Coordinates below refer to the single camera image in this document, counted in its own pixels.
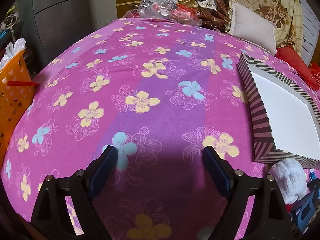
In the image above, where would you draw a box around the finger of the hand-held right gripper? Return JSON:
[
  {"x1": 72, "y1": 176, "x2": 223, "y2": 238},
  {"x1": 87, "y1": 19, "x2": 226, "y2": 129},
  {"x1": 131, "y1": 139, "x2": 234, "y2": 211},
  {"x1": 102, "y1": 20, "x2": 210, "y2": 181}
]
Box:
[{"x1": 291, "y1": 189, "x2": 320, "y2": 233}]

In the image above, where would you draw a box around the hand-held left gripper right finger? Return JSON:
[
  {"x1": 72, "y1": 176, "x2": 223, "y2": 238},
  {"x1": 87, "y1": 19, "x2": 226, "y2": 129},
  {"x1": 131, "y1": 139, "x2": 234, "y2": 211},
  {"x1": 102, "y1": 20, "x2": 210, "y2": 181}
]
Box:
[{"x1": 201, "y1": 146, "x2": 293, "y2": 240}]

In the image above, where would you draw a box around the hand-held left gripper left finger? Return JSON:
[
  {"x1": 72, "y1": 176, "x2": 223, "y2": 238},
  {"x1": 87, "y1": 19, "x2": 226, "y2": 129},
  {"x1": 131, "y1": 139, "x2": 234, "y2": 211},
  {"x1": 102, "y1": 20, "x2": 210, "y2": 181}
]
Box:
[{"x1": 30, "y1": 145, "x2": 118, "y2": 240}]

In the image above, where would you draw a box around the white fluffy scrunchie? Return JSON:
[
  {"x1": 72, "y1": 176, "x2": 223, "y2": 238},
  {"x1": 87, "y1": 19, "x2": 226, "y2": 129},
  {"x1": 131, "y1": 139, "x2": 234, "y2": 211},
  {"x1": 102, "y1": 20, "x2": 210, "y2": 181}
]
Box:
[{"x1": 269, "y1": 158, "x2": 308, "y2": 205}]

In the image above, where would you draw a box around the striped cardboard box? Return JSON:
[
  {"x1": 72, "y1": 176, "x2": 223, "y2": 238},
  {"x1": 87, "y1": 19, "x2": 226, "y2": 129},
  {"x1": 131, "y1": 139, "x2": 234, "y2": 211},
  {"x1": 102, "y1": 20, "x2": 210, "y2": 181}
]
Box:
[{"x1": 237, "y1": 53, "x2": 320, "y2": 169}]

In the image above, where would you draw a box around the pink floral bedsheet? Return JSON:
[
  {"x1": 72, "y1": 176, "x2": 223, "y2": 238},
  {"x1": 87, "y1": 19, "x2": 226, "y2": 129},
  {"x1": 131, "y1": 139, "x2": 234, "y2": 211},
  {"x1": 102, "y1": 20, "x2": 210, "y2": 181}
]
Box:
[{"x1": 0, "y1": 15, "x2": 320, "y2": 240}]

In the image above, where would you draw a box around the orange plastic basket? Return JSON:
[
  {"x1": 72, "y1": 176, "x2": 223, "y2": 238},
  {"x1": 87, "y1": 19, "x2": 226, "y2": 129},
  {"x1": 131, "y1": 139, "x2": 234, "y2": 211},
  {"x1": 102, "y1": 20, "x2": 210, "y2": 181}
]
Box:
[{"x1": 0, "y1": 49, "x2": 36, "y2": 157}]

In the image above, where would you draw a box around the red frilled pillow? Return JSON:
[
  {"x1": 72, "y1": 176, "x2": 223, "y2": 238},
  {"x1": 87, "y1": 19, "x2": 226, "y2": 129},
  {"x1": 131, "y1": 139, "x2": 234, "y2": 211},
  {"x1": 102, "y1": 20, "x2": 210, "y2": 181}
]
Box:
[{"x1": 275, "y1": 46, "x2": 320, "y2": 92}]

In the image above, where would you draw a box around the beige pillow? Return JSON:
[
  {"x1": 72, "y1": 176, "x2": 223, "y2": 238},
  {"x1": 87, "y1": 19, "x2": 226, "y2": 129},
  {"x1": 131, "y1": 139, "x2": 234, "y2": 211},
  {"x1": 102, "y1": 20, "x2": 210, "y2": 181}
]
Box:
[{"x1": 228, "y1": 0, "x2": 278, "y2": 53}]

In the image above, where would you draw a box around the white plastic bag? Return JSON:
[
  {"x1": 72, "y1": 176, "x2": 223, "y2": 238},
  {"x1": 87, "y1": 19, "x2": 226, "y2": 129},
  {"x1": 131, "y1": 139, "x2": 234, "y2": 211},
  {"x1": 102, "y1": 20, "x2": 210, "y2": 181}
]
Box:
[{"x1": 0, "y1": 38, "x2": 27, "y2": 68}]

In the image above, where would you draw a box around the grey refrigerator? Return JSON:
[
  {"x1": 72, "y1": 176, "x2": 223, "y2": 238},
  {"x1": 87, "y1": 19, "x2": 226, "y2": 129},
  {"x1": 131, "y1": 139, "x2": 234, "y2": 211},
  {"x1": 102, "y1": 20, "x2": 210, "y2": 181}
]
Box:
[{"x1": 32, "y1": 0, "x2": 87, "y2": 64}]

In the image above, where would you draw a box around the red plastic packet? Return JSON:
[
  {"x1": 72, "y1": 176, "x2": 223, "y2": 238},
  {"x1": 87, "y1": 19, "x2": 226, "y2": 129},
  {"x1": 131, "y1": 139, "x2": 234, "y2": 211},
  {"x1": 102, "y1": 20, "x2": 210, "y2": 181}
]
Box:
[{"x1": 169, "y1": 4, "x2": 198, "y2": 23}]

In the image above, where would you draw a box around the clear plastic bag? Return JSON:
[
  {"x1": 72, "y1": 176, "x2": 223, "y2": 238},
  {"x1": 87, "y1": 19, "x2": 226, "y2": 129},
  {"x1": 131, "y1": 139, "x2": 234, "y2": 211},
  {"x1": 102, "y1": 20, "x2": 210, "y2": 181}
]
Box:
[{"x1": 137, "y1": 0, "x2": 181, "y2": 22}]

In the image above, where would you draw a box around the dark patterned bag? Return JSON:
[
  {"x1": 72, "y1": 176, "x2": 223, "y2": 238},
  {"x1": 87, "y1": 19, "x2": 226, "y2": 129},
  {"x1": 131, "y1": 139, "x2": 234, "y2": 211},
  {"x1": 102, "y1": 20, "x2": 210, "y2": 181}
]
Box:
[{"x1": 0, "y1": 12, "x2": 25, "y2": 53}]

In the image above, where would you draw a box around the floral patterned quilt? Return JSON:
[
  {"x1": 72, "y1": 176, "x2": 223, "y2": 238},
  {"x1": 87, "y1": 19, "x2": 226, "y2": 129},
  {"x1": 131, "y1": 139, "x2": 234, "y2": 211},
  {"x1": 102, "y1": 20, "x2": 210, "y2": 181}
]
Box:
[{"x1": 197, "y1": 0, "x2": 303, "y2": 53}]

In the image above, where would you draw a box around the red strap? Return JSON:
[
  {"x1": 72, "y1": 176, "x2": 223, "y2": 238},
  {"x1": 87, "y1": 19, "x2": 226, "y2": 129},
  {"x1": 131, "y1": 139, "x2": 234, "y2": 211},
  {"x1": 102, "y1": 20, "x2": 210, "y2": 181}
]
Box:
[{"x1": 7, "y1": 80, "x2": 40, "y2": 87}]

